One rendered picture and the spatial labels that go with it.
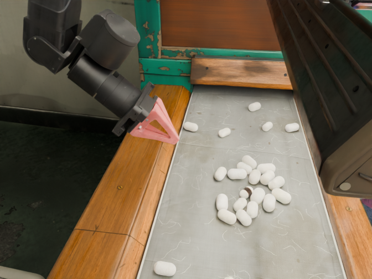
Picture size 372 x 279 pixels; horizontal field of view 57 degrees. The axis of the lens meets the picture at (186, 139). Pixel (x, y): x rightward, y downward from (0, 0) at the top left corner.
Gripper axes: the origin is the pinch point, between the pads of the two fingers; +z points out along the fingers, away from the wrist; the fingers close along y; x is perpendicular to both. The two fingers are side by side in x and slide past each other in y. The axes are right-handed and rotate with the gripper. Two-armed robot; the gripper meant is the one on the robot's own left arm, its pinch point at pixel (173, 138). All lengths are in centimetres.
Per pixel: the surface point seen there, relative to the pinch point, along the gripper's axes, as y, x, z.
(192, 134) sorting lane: 21.2, 8.4, 8.2
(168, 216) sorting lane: -6.3, 9.3, 7.7
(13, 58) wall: 139, 109, -70
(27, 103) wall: 140, 132, -50
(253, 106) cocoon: 34.8, -2.6, 18.2
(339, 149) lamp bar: -32.1, -25.3, -1.5
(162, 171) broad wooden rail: 4.9, 10.5, 4.6
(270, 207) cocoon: -3.3, -3.3, 20.2
